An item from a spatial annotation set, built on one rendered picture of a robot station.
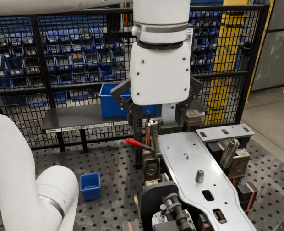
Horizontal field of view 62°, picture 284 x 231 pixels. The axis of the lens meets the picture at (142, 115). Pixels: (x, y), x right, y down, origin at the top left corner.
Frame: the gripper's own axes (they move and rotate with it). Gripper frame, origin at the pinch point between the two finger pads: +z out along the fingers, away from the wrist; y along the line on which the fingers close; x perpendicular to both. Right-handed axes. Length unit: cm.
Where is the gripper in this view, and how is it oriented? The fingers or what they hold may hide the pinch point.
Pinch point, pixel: (156, 121)
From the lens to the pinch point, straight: 45.7
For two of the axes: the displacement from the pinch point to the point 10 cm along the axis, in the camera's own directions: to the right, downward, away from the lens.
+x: -2.1, -5.0, 8.4
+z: 0.0, 8.6, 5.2
